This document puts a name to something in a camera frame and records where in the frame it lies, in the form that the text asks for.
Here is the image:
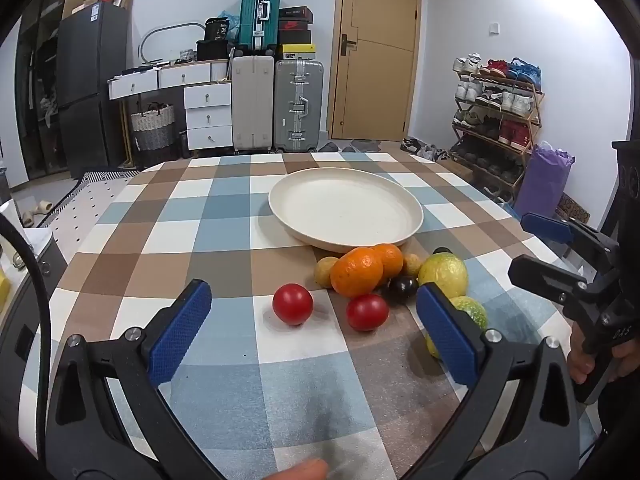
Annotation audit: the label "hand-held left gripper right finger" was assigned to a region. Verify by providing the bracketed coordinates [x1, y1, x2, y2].
[416, 284, 582, 480]

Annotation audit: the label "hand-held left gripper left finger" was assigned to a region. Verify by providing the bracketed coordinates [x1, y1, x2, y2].
[45, 280, 226, 480]

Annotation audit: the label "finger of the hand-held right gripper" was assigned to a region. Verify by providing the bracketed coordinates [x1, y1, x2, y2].
[507, 254, 602, 311]
[520, 212, 621, 279]

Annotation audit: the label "yellow-green guava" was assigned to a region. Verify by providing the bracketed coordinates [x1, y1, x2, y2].
[425, 296, 488, 359]
[417, 252, 469, 298]

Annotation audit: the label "dark plum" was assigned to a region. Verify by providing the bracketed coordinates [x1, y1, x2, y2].
[386, 276, 420, 307]

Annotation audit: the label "red tomato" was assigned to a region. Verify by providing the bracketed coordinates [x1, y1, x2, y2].
[346, 294, 390, 332]
[272, 283, 315, 326]

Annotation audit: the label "large orange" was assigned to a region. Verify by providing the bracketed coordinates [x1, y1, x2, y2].
[330, 247, 385, 298]

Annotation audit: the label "cream round plate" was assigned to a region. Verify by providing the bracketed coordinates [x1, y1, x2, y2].
[268, 167, 425, 254]

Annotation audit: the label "person's right hand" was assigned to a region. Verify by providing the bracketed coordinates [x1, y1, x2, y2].
[566, 319, 595, 386]

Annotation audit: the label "person's left hand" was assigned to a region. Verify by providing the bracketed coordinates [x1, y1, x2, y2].
[272, 457, 330, 480]

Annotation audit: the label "brown coir mat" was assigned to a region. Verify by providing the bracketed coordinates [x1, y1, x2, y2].
[555, 193, 591, 224]

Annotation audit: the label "purple bag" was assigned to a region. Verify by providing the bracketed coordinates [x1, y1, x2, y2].
[513, 143, 576, 219]

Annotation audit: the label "small yellow-brown fruit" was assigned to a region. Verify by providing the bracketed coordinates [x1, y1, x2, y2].
[314, 256, 342, 289]
[402, 252, 426, 278]

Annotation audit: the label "small orange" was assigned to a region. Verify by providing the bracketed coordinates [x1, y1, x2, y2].
[372, 243, 405, 279]

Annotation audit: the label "wooden shoe rack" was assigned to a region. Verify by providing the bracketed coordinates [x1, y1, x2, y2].
[449, 52, 546, 197]

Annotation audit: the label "checked tablecloth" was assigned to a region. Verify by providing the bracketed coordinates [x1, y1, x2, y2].
[30, 152, 601, 480]

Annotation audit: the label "rows of shoes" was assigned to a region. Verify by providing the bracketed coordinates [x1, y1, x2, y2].
[451, 53, 543, 186]

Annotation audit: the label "pile of loose sneakers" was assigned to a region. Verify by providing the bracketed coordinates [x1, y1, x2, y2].
[399, 136, 451, 161]

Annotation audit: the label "black white patterned rug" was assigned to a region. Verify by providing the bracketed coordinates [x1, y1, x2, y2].
[10, 170, 142, 242]

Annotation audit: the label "pair of beige sandals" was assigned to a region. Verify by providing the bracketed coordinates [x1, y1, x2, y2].
[21, 199, 54, 226]

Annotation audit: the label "grey wicker basket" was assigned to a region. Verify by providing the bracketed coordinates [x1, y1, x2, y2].
[131, 102, 177, 153]

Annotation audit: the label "white drawer chest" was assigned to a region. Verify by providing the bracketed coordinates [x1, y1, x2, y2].
[183, 82, 234, 151]

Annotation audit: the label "beige suitcase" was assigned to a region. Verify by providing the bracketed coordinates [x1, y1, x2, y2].
[230, 55, 276, 154]

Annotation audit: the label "wooden door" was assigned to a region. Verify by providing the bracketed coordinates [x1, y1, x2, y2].
[327, 0, 421, 142]

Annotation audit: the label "white vanity desk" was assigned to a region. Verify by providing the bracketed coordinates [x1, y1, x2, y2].
[107, 60, 232, 102]

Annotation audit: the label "silver suitcase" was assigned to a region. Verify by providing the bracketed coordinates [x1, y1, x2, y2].
[274, 59, 325, 154]

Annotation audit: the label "dark grey fridge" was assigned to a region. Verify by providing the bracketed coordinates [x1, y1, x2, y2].
[56, 1, 130, 178]

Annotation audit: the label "black storage box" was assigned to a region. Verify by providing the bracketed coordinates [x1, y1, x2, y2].
[196, 40, 231, 62]

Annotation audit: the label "oval mirror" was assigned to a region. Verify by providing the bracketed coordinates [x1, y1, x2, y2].
[137, 22, 206, 64]

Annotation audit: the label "yellow shoe box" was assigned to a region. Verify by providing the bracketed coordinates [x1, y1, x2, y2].
[281, 43, 319, 61]

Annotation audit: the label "black tub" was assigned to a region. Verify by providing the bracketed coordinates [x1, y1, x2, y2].
[205, 17, 231, 43]

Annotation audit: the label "dark glass-door wardrobe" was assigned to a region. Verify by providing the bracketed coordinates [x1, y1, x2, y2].
[14, 0, 76, 181]

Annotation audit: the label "blue plastic bag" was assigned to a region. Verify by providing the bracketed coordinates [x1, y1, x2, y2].
[218, 10, 242, 41]

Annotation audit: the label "teal suitcase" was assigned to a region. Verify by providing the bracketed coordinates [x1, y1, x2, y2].
[237, 0, 283, 54]

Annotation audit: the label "black cable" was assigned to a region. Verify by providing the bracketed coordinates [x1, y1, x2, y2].
[0, 214, 57, 461]

